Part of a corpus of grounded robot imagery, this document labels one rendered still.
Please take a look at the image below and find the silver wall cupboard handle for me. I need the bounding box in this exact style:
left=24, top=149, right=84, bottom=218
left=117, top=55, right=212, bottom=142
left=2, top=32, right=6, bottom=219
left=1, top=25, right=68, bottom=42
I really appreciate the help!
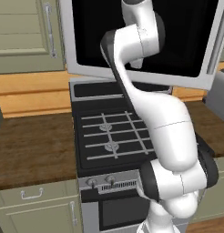
left=44, top=2, right=58, bottom=59

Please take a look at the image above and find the black-windowed microwave door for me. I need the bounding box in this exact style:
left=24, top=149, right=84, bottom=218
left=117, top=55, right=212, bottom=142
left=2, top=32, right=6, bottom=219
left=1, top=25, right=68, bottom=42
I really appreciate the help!
left=64, top=0, right=221, bottom=84

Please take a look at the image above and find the grey countertop appliance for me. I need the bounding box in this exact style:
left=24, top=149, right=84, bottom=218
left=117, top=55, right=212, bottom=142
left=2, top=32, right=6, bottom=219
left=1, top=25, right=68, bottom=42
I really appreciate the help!
left=204, top=67, right=224, bottom=123

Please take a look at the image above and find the silver microwave door handle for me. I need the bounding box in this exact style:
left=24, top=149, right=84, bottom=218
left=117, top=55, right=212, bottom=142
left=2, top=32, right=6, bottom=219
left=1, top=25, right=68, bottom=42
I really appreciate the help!
left=206, top=0, right=224, bottom=76

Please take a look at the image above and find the green base cupboard run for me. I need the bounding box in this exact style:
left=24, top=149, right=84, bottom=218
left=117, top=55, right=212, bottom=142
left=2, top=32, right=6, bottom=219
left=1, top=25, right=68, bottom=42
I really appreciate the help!
left=189, top=155, right=224, bottom=223

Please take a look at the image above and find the black oven door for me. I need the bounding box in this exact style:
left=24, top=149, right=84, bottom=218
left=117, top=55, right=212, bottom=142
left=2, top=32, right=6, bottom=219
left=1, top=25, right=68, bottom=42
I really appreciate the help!
left=97, top=194, right=154, bottom=232

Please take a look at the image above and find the green drawer front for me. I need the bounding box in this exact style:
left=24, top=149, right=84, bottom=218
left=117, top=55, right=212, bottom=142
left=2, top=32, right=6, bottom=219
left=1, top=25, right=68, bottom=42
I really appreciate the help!
left=0, top=179, right=79, bottom=208

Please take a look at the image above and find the black and silver stove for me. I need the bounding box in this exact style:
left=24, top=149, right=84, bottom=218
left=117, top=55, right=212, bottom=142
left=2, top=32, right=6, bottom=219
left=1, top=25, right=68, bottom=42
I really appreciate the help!
left=68, top=76, right=216, bottom=233

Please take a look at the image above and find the silver base cupboard handle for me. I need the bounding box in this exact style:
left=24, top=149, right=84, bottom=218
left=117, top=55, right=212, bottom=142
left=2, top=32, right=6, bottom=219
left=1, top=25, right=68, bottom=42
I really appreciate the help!
left=69, top=200, right=79, bottom=228

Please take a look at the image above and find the silver drawer handle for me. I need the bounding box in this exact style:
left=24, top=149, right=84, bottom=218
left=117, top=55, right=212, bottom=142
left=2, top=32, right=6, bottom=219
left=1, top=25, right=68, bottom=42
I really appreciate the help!
left=19, top=187, right=46, bottom=201

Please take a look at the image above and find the green wall cupboard door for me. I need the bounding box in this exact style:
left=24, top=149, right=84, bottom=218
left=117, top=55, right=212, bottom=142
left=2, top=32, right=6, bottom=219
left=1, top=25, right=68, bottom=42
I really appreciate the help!
left=0, top=0, right=66, bottom=75

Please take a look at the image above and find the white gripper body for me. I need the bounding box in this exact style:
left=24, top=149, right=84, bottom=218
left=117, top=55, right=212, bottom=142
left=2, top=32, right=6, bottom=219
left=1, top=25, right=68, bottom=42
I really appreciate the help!
left=128, top=56, right=145, bottom=70

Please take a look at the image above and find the silver microwave oven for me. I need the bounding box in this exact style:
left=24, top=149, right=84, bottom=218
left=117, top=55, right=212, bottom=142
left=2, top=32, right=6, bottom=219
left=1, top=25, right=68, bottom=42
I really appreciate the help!
left=59, top=0, right=224, bottom=91

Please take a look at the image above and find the silver stove knob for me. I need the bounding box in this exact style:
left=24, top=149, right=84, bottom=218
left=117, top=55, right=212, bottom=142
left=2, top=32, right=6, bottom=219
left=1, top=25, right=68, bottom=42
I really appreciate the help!
left=87, top=177, right=98, bottom=189
left=105, top=174, right=117, bottom=186

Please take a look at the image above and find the green base cupboard door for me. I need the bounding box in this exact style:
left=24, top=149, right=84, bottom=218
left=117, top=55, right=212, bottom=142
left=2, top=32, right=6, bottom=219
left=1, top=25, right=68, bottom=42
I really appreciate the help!
left=0, top=200, right=84, bottom=233

